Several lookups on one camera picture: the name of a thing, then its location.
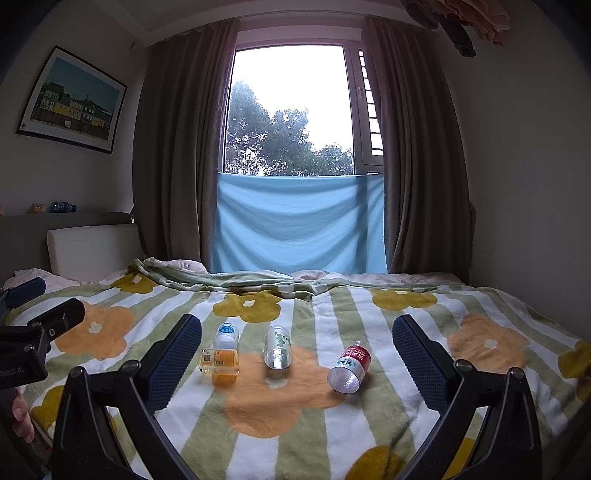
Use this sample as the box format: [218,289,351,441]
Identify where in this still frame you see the framed houses picture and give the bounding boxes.
[16,45,129,155]

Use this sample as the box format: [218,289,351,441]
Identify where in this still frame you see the orange liquid bottle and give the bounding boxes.
[199,347,241,387]

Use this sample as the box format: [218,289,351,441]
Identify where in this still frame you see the peach hanging garment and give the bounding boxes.
[431,0,511,46]

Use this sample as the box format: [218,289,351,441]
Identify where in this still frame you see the clear green-label bottle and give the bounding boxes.
[263,325,293,370]

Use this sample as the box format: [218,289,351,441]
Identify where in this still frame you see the pink pillow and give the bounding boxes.
[2,268,83,292]

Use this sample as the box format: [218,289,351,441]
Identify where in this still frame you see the window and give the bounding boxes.
[221,17,387,179]

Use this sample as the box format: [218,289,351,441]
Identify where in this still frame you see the brown curtain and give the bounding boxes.
[133,21,239,274]
[362,16,477,283]

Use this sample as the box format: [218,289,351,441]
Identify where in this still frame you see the blue white label cup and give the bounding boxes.
[213,322,241,350]

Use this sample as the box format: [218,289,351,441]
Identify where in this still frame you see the floral striped blanket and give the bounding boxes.
[0,257,591,480]

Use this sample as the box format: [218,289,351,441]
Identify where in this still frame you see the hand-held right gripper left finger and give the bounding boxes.
[50,314,204,480]

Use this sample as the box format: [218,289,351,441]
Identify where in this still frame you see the clear red-label bottle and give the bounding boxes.
[327,340,373,394]

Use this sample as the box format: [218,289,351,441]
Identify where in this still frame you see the light blue cloth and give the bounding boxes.
[210,173,389,274]

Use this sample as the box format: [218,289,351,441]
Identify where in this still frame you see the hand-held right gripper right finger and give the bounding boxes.
[392,315,544,480]

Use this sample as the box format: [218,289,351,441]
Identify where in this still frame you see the white cushion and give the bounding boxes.
[46,224,145,278]

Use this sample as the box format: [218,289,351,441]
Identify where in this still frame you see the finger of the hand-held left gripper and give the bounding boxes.
[2,276,48,311]
[28,298,87,352]

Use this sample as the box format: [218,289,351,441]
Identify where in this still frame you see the grey headboard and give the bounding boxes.
[0,211,142,274]

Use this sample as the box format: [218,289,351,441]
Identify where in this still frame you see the person's left hand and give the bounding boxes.
[11,390,36,444]

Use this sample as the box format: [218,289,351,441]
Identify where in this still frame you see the dark hanging garment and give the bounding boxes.
[401,0,477,58]

